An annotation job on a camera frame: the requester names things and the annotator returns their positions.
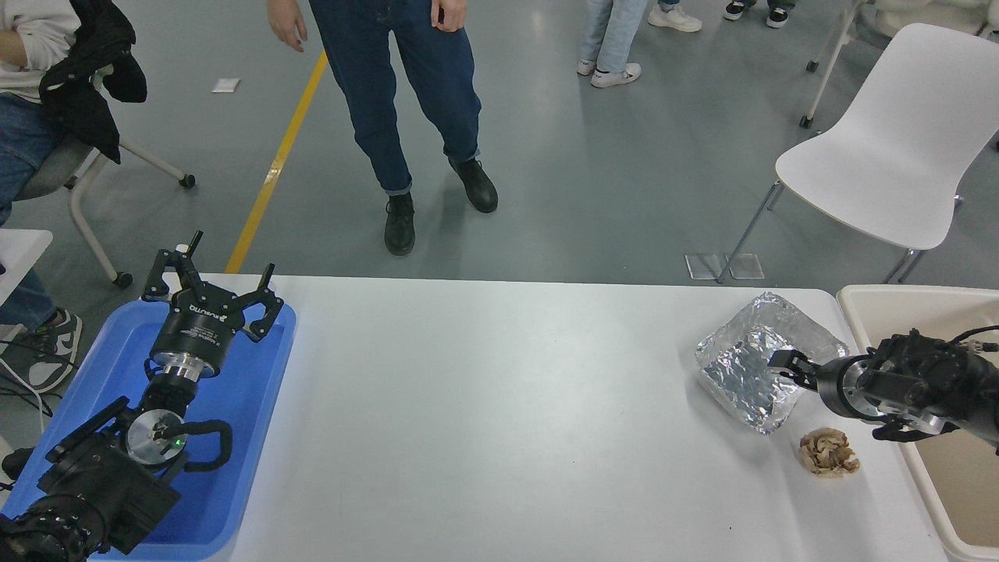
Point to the person's right hand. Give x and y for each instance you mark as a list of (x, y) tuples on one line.
[(287, 23)]

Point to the silver foil plate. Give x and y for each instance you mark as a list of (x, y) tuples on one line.
[(741, 367)]

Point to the white chair with metal legs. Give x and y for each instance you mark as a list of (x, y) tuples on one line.
[(897, 140)]

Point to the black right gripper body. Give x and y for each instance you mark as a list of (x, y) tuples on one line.
[(837, 386)]

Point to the person's forearm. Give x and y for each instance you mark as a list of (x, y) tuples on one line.
[(11, 50)]

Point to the grey chair with castors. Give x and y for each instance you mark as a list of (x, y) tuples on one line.
[(86, 203)]

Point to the white chair with castors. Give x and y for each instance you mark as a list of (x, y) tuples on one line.
[(827, 70)]

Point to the large pale bin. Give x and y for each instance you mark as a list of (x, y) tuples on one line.
[(968, 499)]

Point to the small white table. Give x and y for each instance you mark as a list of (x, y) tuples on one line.
[(19, 257)]

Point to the clear floor plate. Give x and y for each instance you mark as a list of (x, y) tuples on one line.
[(747, 266), (705, 266)]

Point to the black floor object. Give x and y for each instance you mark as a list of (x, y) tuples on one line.
[(17, 463)]

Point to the black jacket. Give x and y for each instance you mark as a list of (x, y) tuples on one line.
[(86, 86)]

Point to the blue plastic tray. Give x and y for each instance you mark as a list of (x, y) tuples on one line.
[(250, 390)]

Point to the person's left hand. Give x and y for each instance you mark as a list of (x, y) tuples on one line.
[(449, 14)]

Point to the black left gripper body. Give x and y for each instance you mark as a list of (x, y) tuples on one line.
[(199, 332)]

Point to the crumpled tan paper ball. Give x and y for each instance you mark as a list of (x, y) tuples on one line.
[(829, 453)]

